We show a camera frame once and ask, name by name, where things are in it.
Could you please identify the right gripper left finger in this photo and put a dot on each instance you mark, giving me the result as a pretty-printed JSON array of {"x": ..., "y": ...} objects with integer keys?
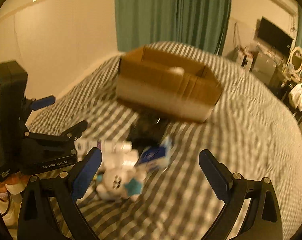
[{"x": 36, "y": 217}]

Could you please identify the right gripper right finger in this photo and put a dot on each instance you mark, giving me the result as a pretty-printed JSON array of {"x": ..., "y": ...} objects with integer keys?
[{"x": 262, "y": 219}]

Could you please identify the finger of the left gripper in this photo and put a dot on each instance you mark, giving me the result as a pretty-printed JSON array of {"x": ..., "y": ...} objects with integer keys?
[
  {"x": 42, "y": 103},
  {"x": 72, "y": 133}
]

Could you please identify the white toothpaste tube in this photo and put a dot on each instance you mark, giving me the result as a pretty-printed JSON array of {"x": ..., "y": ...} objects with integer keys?
[{"x": 83, "y": 146}]

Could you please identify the white cylindrical bottle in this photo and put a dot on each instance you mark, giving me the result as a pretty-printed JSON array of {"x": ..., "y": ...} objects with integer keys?
[{"x": 118, "y": 154}]

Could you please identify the white plush toy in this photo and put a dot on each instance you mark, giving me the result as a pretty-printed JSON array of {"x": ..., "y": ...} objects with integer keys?
[{"x": 121, "y": 183}]

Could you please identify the blue tissue pack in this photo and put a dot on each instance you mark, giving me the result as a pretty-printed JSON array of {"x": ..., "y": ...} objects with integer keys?
[{"x": 157, "y": 158}]

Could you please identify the operator hand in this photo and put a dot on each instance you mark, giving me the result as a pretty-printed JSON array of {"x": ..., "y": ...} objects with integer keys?
[{"x": 12, "y": 180}]

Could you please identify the phone mounted on gripper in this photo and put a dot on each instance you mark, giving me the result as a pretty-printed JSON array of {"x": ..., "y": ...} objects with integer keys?
[{"x": 13, "y": 80}]

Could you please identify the black object on bed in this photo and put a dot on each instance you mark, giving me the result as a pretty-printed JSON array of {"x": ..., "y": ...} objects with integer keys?
[{"x": 147, "y": 132}]

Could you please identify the green checkered duvet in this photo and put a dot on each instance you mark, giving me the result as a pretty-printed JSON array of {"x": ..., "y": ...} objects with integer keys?
[{"x": 249, "y": 130}]

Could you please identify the open cardboard box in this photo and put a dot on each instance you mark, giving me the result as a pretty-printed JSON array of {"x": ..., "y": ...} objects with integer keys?
[{"x": 170, "y": 84}]

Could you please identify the white towel on chair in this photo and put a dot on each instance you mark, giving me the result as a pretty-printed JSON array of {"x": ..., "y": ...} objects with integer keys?
[{"x": 295, "y": 97}]

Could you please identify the black chair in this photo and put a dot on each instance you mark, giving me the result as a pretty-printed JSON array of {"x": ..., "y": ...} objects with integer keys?
[{"x": 283, "y": 95}]

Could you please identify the silver mini fridge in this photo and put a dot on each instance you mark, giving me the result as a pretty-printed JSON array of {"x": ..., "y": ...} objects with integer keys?
[{"x": 264, "y": 67}]

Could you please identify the white suitcase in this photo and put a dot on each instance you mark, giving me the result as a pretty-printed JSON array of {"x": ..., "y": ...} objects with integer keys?
[{"x": 245, "y": 60}]

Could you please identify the white oval vanity mirror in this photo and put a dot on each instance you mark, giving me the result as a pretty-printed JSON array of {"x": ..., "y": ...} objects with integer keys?
[{"x": 295, "y": 60}]

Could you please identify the large green curtain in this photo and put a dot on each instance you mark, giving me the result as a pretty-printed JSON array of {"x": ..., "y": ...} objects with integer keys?
[{"x": 200, "y": 23}]

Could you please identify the black wall television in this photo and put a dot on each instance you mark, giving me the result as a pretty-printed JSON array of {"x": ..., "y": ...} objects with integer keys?
[{"x": 274, "y": 36}]

